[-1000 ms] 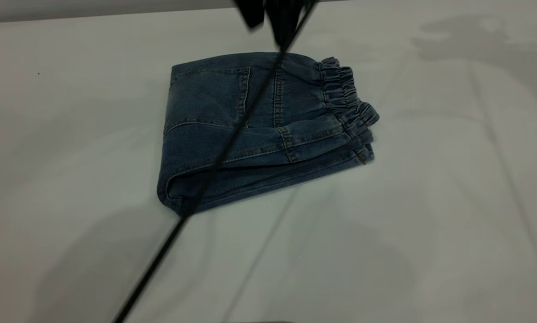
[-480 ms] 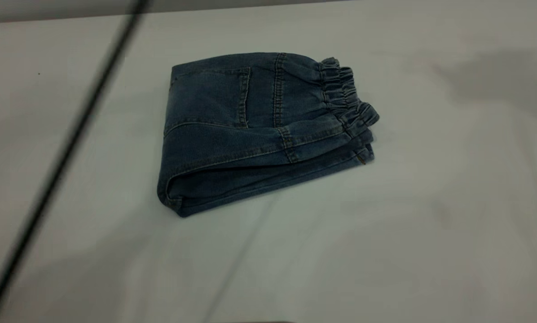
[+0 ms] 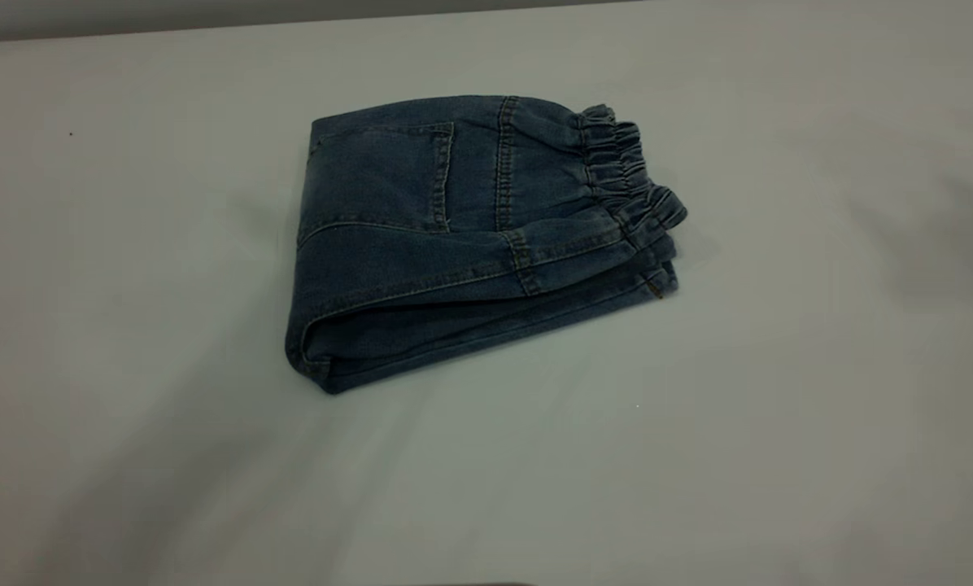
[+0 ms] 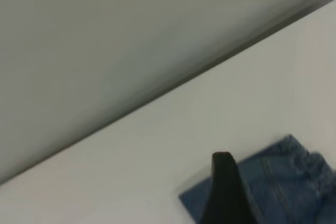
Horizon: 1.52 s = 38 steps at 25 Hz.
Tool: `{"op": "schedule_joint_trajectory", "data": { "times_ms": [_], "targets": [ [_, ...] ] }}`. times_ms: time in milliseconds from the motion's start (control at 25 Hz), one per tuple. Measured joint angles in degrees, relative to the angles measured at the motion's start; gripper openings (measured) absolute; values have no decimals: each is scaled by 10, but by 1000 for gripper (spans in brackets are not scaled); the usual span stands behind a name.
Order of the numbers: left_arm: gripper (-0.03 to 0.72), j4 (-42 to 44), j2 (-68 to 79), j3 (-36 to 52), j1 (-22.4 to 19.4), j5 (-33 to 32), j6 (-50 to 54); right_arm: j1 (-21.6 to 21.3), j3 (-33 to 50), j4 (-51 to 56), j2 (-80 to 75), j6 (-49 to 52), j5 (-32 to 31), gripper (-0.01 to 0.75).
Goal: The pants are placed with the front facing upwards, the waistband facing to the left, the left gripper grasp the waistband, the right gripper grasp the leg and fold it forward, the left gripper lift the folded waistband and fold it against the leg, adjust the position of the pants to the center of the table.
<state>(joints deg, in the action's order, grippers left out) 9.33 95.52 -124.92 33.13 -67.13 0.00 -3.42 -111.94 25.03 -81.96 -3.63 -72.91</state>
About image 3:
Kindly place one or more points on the blue denim kids pants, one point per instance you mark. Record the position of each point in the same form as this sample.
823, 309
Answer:
454, 244

